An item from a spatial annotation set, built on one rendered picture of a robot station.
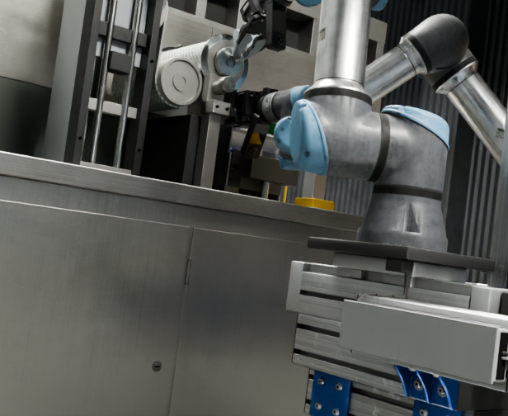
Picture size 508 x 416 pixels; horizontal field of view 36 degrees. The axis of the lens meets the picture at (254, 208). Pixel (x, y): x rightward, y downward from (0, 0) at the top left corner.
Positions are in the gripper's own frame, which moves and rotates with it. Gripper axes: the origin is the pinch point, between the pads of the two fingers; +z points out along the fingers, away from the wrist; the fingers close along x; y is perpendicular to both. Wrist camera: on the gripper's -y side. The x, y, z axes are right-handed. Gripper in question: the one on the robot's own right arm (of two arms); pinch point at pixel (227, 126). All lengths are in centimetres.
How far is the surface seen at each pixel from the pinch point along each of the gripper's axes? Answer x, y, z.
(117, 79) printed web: 24.5, 11.3, 16.4
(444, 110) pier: -246, 58, 142
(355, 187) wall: -255, 17, 229
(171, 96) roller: 19.6, 4.5, -4.8
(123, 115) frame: 38.4, -4.6, -17.4
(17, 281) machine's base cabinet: 64, -40, -30
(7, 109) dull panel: 50, 1, 27
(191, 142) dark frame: 13.3, -6.2, -4.5
